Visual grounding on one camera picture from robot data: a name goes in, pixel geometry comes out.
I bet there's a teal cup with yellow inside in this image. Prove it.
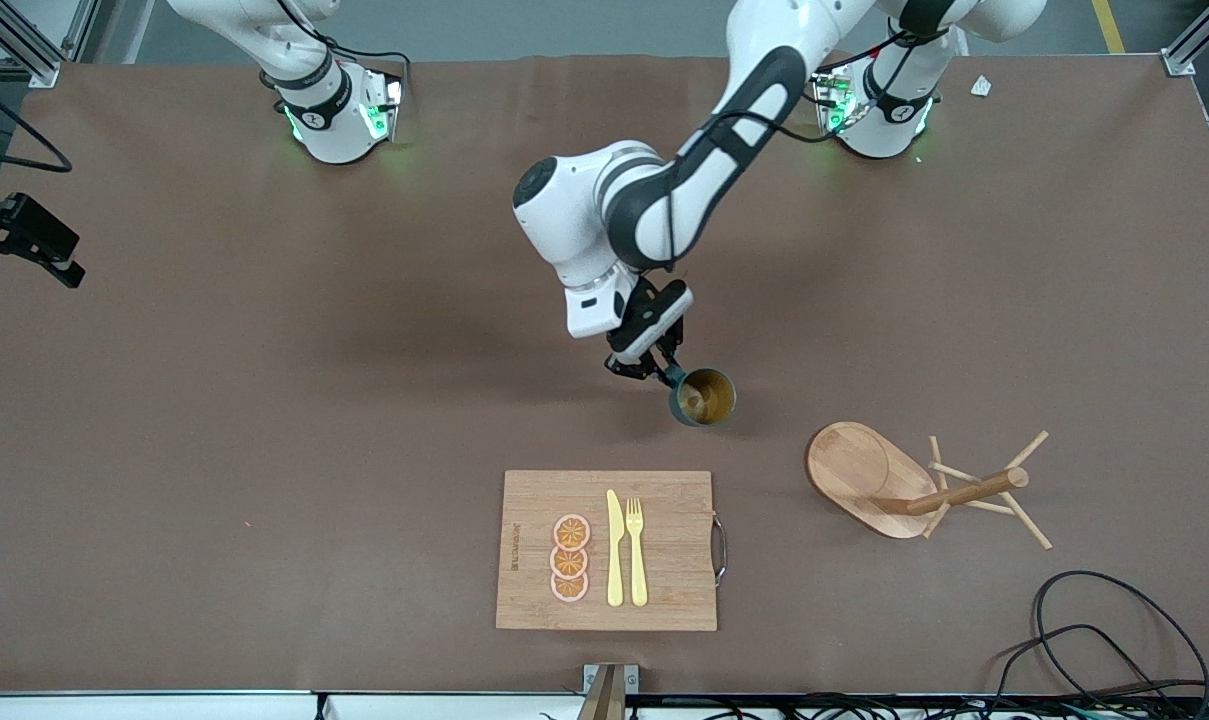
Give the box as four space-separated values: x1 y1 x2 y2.
668 366 738 428

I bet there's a wooden mug rack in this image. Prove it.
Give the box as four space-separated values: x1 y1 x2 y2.
806 421 1053 551

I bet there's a white table edge rail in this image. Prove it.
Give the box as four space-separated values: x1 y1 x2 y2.
0 690 585 720

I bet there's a black cable bundle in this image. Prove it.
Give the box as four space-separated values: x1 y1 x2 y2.
624 692 1209 720

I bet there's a yellow plastic fork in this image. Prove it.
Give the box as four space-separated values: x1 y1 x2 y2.
625 497 649 608

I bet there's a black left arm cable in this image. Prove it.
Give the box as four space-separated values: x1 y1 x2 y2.
662 28 927 277

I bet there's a black right arm base cable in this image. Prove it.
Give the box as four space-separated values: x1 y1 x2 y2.
272 0 412 96

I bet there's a bamboo cutting board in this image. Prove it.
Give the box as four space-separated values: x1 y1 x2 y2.
495 470 728 633

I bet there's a yellow plastic knife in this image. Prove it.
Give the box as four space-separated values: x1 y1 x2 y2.
606 489 626 608

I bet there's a black looped floor cable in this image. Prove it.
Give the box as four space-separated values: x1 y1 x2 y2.
984 624 1175 716
1032 570 1209 716

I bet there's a metal table edge bracket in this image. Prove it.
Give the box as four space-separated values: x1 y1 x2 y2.
576 663 640 720

